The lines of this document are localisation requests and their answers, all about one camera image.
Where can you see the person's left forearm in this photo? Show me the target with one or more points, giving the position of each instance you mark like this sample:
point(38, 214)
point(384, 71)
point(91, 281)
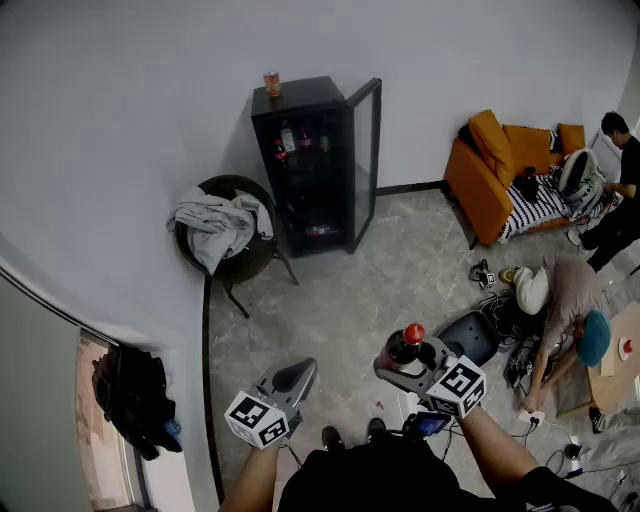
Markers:
point(250, 480)

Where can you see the small blue pouch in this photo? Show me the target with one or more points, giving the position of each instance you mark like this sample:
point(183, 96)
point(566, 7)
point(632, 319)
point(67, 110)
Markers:
point(172, 428)

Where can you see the black plastic stool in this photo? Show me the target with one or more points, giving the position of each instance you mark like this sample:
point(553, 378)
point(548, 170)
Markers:
point(470, 335)

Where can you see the orange soda can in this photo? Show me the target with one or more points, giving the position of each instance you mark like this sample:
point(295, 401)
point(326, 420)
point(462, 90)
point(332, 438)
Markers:
point(272, 85)

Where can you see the grey white backpack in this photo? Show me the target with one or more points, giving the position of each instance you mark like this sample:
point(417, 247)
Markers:
point(580, 180)

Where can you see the black hanging jacket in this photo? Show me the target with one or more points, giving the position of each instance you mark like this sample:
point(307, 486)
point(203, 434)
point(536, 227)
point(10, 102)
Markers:
point(135, 395)

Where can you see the black bag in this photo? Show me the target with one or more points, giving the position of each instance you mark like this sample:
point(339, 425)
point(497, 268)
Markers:
point(527, 185)

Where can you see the person's left shoe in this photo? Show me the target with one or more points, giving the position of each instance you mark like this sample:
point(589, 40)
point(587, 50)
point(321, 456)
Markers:
point(331, 437)

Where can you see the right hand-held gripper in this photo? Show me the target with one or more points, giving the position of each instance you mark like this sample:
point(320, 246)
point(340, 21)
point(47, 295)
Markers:
point(457, 385)

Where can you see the light wooden table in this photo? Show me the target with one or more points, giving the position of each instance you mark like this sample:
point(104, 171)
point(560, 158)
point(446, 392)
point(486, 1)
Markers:
point(620, 385)

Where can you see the person's right forearm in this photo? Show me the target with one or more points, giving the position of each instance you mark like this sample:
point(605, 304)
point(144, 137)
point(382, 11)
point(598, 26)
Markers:
point(495, 450)

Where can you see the dark cola bottle red cap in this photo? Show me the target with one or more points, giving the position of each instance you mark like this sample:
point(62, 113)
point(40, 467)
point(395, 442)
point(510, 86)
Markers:
point(400, 347)

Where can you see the large orange cushion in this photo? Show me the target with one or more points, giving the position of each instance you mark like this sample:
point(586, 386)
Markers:
point(492, 145)

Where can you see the person's black clothing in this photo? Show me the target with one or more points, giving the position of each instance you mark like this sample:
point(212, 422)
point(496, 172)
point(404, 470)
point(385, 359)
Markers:
point(370, 480)

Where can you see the person's shoe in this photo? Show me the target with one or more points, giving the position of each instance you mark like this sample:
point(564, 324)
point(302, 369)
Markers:
point(331, 437)
point(376, 429)

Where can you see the grey crumpled clothes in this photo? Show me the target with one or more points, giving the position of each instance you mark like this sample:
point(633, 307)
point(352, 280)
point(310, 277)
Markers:
point(215, 225)

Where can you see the white power strip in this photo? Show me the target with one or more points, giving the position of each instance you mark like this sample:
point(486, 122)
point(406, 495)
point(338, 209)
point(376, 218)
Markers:
point(531, 416)

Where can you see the orange sofa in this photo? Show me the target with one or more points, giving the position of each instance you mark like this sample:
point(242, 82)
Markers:
point(475, 190)

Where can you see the red and white object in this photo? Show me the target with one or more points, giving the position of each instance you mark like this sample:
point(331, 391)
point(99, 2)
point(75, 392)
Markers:
point(626, 347)

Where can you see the black device blue screen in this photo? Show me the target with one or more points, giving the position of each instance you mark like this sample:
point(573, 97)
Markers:
point(430, 424)

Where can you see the person's right shoe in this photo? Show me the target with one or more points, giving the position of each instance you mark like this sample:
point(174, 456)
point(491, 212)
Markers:
point(376, 429)

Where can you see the round black chair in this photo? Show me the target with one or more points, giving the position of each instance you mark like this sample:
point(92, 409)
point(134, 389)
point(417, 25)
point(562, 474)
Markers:
point(235, 265)

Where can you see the grey door panel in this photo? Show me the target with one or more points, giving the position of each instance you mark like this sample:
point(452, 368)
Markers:
point(35, 400)

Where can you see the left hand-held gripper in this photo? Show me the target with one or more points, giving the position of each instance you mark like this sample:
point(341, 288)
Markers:
point(257, 417)

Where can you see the small black hand-held device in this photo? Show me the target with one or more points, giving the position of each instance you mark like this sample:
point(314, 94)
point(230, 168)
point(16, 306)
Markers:
point(482, 272)

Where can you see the small orange cushion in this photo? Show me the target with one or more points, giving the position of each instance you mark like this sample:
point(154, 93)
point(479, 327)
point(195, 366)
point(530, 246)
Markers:
point(571, 137)

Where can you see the square orange cushion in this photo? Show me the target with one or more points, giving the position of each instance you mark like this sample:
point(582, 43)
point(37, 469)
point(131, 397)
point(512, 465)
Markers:
point(530, 147)

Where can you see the black and white striped blanket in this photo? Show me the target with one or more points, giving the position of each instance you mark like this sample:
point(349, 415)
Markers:
point(535, 207)

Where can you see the black mini fridge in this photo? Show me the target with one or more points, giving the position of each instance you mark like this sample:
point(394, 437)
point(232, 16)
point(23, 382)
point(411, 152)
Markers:
point(300, 95)

